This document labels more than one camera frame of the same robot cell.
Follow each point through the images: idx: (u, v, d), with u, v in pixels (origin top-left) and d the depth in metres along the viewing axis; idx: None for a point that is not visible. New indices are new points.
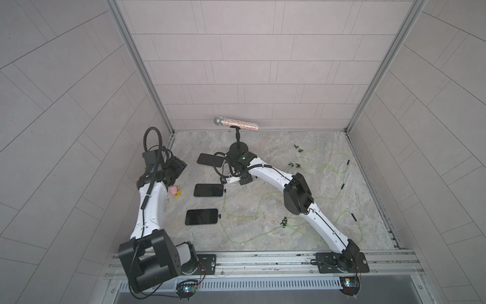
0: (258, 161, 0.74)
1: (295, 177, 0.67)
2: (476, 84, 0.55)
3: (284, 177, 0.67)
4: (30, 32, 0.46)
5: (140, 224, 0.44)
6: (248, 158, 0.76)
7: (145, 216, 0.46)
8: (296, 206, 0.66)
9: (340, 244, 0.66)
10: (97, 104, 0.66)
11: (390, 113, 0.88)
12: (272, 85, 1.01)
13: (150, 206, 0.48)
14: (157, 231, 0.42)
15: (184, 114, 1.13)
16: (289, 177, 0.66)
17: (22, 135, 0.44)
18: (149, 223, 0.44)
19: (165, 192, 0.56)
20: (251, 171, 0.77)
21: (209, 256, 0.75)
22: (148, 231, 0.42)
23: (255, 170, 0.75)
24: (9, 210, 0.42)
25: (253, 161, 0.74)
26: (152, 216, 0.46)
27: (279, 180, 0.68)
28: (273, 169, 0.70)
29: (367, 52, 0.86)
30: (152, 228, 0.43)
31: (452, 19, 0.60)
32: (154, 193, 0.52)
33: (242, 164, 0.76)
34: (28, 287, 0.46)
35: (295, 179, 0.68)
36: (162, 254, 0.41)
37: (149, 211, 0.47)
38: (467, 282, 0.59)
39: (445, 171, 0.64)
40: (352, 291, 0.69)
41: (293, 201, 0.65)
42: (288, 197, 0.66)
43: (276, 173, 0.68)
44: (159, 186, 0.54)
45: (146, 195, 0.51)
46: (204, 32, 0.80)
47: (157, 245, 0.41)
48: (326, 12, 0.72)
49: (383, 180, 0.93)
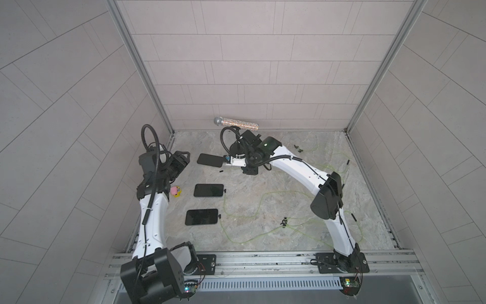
0: (284, 152, 0.60)
1: (330, 176, 0.54)
2: (476, 84, 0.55)
3: (317, 175, 0.55)
4: (30, 32, 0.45)
5: (142, 242, 0.42)
6: (271, 145, 0.62)
7: (147, 232, 0.44)
8: (328, 209, 0.55)
9: (347, 246, 0.63)
10: (97, 104, 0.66)
11: (390, 114, 0.88)
12: (272, 85, 1.01)
13: (152, 221, 0.46)
14: (159, 251, 0.40)
15: (183, 113, 1.13)
16: (324, 177, 0.54)
17: (22, 135, 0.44)
18: (150, 240, 0.43)
19: (166, 203, 0.55)
20: (274, 163, 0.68)
21: (209, 256, 0.75)
22: (150, 250, 0.41)
23: (280, 161, 0.61)
24: (8, 210, 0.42)
25: (277, 150, 0.60)
26: (155, 233, 0.44)
27: (311, 178, 0.55)
28: (303, 163, 0.57)
29: (367, 52, 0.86)
30: (154, 246, 0.41)
31: (452, 19, 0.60)
32: (155, 208, 0.50)
33: (262, 152, 0.62)
34: (27, 287, 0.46)
35: (330, 179, 0.59)
36: (165, 273, 0.40)
37: (150, 227, 0.45)
38: (468, 282, 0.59)
39: (445, 171, 0.64)
40: (352, 291, 0.69)
41: (327, 204, 0.54)
42: (322, 201, 0.54)
43: (308, 169, 0.56)
44: (159, 198, 0.52)
45: (147, 209, 0.49)
46: (204, 32, 0.80)
47: (159, 265, 0.39)
48: (325, 12, 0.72)
49: (383, 180, 0.93)
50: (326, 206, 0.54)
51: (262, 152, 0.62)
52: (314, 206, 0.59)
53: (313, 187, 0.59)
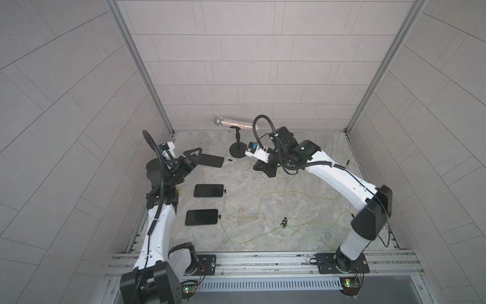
0: (324, 156, 0.54)
1: (380, 190, 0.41)
2: (476, 84, 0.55)
3: (366, 187, 0.47)
4: (31, 33, 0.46)
5: (143, 253, 0.43)
6: (307, 149, 0.56)
7: (151, 242, 0.45)
8: (372, 229, 0.47)
9: (353, 253, 0.63)
10: (97, 105, 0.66)
11: (390, 114, 0.88)
12: (272, 86, 1.01)
13: (157, 232, 0.47)
14: (159, 263, 0.41)
15: (184, 114, 1.13)
16: (374, 190, 0.46)
17: (22, 135, 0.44)
18: (153, 252, 0.43)
19: (174, 215, 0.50)
20: (311, 170, 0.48)
21: (209, 256, 0.74)
22: (151, 262, 0.41)
23: (318, 168, 0.55)
24: (9, 211, 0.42)
25: (314, 154, 0.55)
26: (158, 244, 0.45)
27: (356, 190, 0.48)
28: (345, 171, 0.50)
29: (367, 53, 0.88)
30: (155, 258, 0.42)
31: (452, 19, 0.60)
32: (162, 218, 0.51)
33: (298, 157, 0.56)
34: (27, 287, 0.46)
35: (380, 192, 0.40)
36: (163, 289, 0.40)
37: (155, 238, 0.46)
38: (468, 282, 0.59)
39: (445, 171, 0.64)
40: (352, 291, 0.68)
41: (373, 221, 0.46)
42: (366, 216, 0.47)
43: (352, 178, 0.49)
44: (168, 210, 0.53)
45: (154, 220, 0.50)
46: (204, 33, 0.80)
47: (157, 278, 0.39)
48: (325, 12, 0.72)
49: (383, 180, 0.93)
50: (371, 224, 0.47)
51: (298, 158, 0.56)
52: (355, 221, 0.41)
53: (358, 202, 0.48)
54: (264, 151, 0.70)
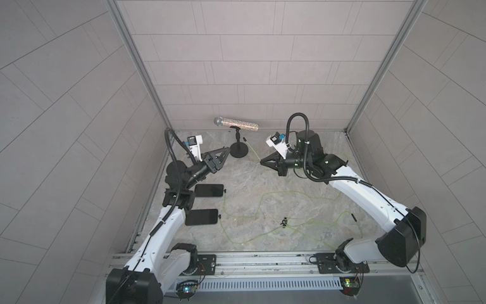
0: (349, 172, 0.52)
1: (411, 212, 0.44)
2: (476, 84, 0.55)
3: (394, 208, 0.44)
4: (30, 33, 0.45)
5: (139, 252, 0.43)
6: (332, 163, 0.55)
7: (149, 245, 0.45)
8: (400, 253, 0.43)
9: (356, 256, 0.63)
10: (97, 105, 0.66)
11: (390, 114, 0.88)
12: (272, 86, 1.01)
13: (159, 235, 0.47)
14: (145, 273, 0.39)
15: (183, 114, 1.13)
16: (404, 213, 0.43)
17: (22, 135, 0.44)
18: (146, 256, 0.43)
19: (183, 220, 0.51)
20: (335, 183, 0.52)
21: (209, 256, 0.74)
22: (142, 266, 0.41)
23: (342, 182, 0.53)
24: (9, 210, 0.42)
25: (340, 168, 0.53)
26: (154, 250, 0.44)
27: (383, 209, 0.45)
28: (373, 190, 0.48)
29: (367, 53, 0.88)
30: (146, 265, 0.41)
31: (452, 19, 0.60)
32: (169, 222, 0.50)
33: (322, 170, 0.55)
34: (27, 287, 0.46)
35: (412, 215, 0.46)
36: (142, 300, 0.39)
37: (154, 241, 0.46)
38: (467, 282, 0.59)
39: (445, 171, 0.64)
40: (352, 291, 0.68)
41: (403, 244, 0.42)
42: (394, 238, 0.43)
43: (380, 197, 0.46)
44: (178, 215, 0.53)
45: (159, 221, 0.50)
46: (204, 33, 0.80)
47: (139, 289, 0.38)
48: (325, 12, 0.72)
49: (383, 180, 0.93)
50: (400, 247, 0.43)
51: (323, 171, 0.55)
52: (382, 243, 0.47)
53: (386, 222, 0.45)
54: (286, 147, 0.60)
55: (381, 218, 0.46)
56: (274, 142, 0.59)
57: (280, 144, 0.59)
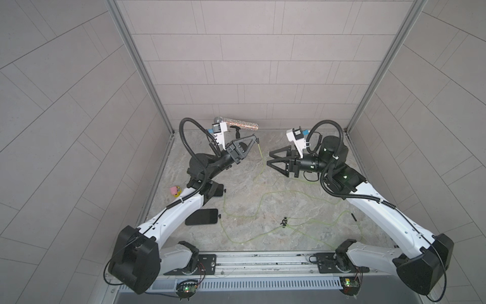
0: (369, 190, 0.49)
1: (440, 240, 0.43)
2: (476, 84, 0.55)
3: (418, 232, 0.42)
4: (31, 33, 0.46)
5: (151, 220, 0.46)
6: (350, 177, 0.52)
7: (162, 217, 0.47)
8: (425, 281, 0.41)
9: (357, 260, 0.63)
10: (97, 104, 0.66)
11: (390, 113, 0.88)
12: (272, 85, 1.01)
13: (173, 212, 0.49)
14: (150, 240, 0.41)
15: (183, 113, 1.13)
16: (429, 239, 0.41)
17: (22, 135, 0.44)
18: (157, 225, 0.45)
19: (200, 207, 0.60)
20: (353, 200, 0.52)
21: (209, 256, 0.74)
22: (150, 232, 0.43)
23: (364, 201, 0.49)
24: (9, 210, 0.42)
25: (359, 186, 0.50)
26: (163, 223, 0.46)
27: (408, 235, 0.42)
28: (395, 211, 0.45)
29: (367, 52, 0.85)
30: (154, 232, 0.43)
31: (452, 19, 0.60)
32: (187, 202, 0.52)
33: (340, 185, 0.52)
34: (27, 287, 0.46)
35: (438, 242, 0.43)
36: (139, 265, 0.40)
37: (168, 216, 0.47)
38: (467, 282, 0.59)
39: (446, 171, 0.64)
40: (352, 291, 0.69)
41: (428, 273, 0.39)
42: (418, 265, 0.41)
43: (403, 221, 0.44)
44: (196, 199, 0.55)
45: (179, 199, 0.52)
46: (204, 32, 0.80)
47: (141, 253, 0.40)
48: (325, 12, 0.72)
49: (383, 180, 0.93)
50: (424, 273, 0.40)
51: (339, 185, 0.52)
52: (404, 268, 0.44)
53: (410, 247, 0.42)
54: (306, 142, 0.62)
55: (403, 242, 0.44)
56: (296, 137, 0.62)
57: (301, 140, 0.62)
